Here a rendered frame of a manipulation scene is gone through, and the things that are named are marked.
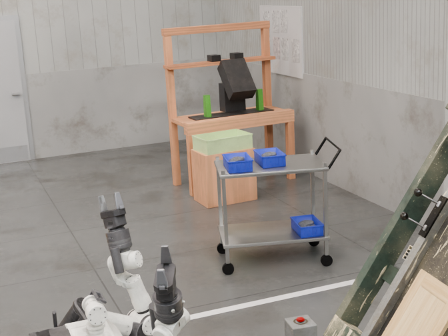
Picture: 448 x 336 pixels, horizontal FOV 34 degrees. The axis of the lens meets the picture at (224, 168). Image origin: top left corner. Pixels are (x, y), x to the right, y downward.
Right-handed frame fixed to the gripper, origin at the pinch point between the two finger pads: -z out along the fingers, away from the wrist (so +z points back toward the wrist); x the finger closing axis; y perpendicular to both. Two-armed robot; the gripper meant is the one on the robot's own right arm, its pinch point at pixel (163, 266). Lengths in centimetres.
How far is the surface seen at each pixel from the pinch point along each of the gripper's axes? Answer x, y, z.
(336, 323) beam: 97, 61, 114
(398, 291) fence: 88, 86, 86
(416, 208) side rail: 124, 99, 67
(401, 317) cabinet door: 74, 86, 89
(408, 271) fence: 91, 91, 78
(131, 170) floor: 708, -160, 395
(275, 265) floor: 356, 35, 285
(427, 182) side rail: 129, 104, 56
